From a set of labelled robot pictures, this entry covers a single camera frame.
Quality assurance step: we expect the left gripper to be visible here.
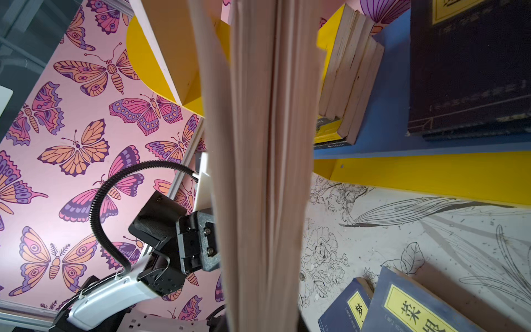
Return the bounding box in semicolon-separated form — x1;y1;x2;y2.
176;208;221;275

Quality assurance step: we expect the navy blue book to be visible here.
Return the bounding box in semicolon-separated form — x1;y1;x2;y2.
188;1;326;331
317;277;373;332
423;123;530;141
362;263;525;331
407;1;530;136

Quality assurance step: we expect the yellow cartoon book bottom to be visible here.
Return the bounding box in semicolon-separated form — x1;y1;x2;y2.
314;4;346;145

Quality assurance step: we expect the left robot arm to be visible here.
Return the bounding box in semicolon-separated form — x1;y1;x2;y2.
50;160;221;331

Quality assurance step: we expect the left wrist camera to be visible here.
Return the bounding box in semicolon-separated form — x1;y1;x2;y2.
194;152;212;211

